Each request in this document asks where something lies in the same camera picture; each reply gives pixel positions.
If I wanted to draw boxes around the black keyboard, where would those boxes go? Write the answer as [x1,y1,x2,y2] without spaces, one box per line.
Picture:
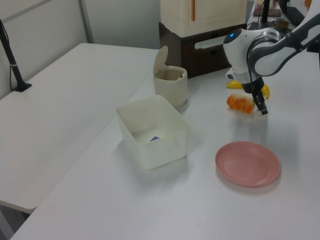
[286,6,306,26]

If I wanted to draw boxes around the cream toy cabinet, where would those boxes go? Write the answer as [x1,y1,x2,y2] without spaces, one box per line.
[159,0,248,38]

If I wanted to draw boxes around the white plastic storage box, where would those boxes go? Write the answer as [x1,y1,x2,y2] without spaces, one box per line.
[115,94,190,171]

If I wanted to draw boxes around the black table clamp mount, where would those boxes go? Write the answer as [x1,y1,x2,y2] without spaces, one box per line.
[305,41,320,53]

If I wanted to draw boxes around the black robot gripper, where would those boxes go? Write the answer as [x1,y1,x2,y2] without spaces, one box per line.
[224,67,269,117]

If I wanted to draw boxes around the black upright stand post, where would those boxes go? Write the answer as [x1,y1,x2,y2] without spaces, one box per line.
[260,0,271,24]

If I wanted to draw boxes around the black camera stand pole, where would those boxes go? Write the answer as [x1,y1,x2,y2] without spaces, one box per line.
[0,18,33,93]

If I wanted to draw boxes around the small brown object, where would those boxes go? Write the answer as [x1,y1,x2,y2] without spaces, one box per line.
[274,19,290,29]

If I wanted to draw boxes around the beige trash can with lid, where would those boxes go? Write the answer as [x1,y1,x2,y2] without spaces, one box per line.
[152,45,189,109]

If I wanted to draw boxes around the dark brown crate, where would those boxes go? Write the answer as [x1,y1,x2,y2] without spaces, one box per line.
[158,21,247,80]

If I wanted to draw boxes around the pink plate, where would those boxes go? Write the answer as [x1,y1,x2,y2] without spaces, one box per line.
[214,141,281,188]

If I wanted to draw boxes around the peeled orange fruit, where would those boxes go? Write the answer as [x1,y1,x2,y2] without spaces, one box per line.
[226,93,257,115]

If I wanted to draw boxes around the yellow banana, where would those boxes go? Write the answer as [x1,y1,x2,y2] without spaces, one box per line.
[226,79,271,100]

